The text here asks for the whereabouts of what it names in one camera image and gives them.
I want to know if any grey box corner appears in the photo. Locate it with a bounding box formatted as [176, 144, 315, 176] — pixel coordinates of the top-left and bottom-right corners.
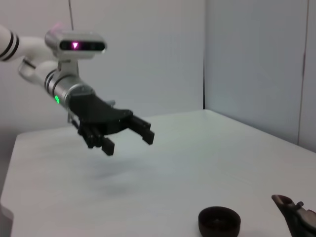
[0, 202, 15, 237]

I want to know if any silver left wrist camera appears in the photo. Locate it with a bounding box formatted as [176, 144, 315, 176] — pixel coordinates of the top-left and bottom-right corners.
[44, 30, 107, 60]

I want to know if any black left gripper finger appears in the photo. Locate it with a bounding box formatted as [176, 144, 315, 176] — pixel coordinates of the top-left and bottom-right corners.
[126, 115, 156, 146]
[78, 124, 116, 157]

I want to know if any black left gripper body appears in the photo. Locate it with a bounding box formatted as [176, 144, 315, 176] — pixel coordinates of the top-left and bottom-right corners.
[67, 93, 134, 137]

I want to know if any black round teapot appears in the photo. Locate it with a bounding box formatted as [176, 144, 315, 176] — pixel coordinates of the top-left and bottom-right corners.
[271, 194, 316, 237]

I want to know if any dark brown teacup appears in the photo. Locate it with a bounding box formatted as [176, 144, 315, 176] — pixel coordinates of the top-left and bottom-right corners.
[197, 205, 241, 237]

